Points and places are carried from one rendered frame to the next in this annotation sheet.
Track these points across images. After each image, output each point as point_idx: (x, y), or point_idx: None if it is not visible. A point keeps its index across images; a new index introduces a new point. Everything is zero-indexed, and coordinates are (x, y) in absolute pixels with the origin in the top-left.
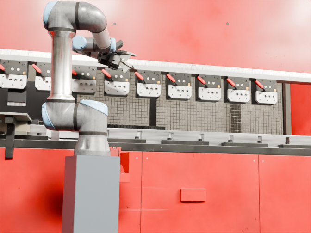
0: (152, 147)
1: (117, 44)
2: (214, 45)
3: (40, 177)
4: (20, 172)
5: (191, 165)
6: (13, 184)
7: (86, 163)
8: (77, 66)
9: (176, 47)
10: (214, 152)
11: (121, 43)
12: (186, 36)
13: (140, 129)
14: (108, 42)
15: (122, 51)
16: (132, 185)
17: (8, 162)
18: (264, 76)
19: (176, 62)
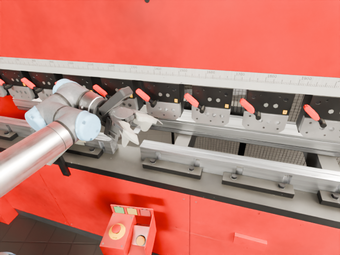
0: (202, 195)
1: (115, 99)
2: None
3: (96, 190)
4: (80, 184)
5: (254, 220)
6: (80, 190)
7: None
8: (108, 80)
9: (273, 41)
10: (293, 218)
11: (122, 97)
12: (307, 10)
13: (198, 156)
14: (59, 152)
15: (116, 127)
16: (179, 215)
17: (69, 176)
18: None
19: (266, 72)
